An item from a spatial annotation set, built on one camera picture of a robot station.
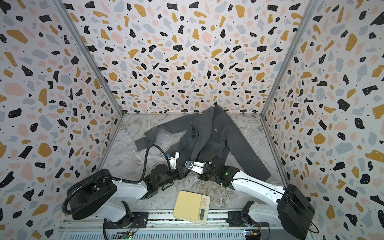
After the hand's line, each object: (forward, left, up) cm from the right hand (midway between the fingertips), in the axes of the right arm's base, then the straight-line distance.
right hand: (193, 162), depth 80 cm
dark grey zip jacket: (+24, -1, -10) cm, 27 cm away
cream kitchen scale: (-19, 0, -11) cm, 22 cm away
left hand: (-3, 0, +1) cm, 3 cm away
